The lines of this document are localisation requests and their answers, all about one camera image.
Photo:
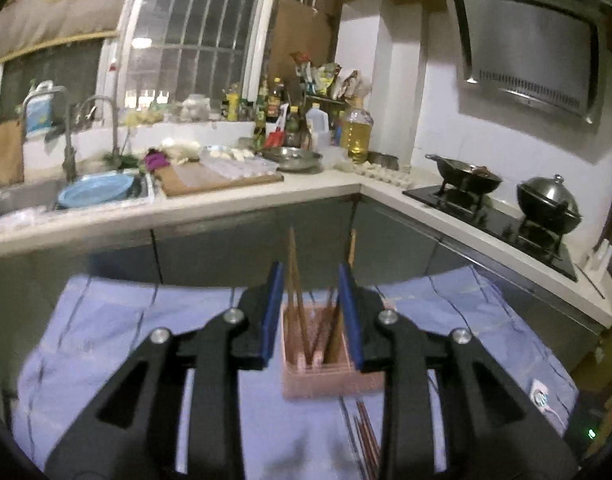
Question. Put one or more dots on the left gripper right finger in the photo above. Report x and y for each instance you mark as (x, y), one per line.
(457, 372)

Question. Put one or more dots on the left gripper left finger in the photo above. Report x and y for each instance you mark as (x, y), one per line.
(172, 409)

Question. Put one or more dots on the steel kitchen faucet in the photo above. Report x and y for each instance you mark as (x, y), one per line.
(63, 128)

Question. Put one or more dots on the pink plastic utensil basket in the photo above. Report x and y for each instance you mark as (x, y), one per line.
(323, 369)

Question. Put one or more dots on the black gas stove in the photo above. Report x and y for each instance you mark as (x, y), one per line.
(543, 243)

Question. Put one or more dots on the lidded black wok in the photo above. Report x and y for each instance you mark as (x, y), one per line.
(549, 204)

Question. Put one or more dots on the blue plastic basin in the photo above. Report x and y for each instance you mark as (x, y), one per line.
(95, 190)

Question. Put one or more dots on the wooden cutting board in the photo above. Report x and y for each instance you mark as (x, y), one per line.
(194, 178)

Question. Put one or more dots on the egg tray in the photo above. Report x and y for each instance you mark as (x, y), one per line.
(383, 174)

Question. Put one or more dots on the steel mixing bowl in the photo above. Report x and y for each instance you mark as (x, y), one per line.
(292, 159)

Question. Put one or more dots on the small upright cutting board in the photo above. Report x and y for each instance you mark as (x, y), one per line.
(11, 153)

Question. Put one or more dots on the large cooking oil bottle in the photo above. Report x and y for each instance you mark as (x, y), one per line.
(357, 126)

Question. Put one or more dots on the white plastic jug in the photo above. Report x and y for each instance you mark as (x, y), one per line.
(317, 121)

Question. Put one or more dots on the yellow bottle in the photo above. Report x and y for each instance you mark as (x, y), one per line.
(233, 100)

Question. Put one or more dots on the soy sauce bottle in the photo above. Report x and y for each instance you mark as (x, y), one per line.
(274, 100)

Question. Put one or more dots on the steel range hood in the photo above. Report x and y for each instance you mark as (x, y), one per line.
(549, 55)

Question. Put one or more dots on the fruit pattern roller blind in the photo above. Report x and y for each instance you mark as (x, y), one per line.
(30, 25)

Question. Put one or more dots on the black wok with handle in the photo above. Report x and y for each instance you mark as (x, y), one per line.
(466, 177)

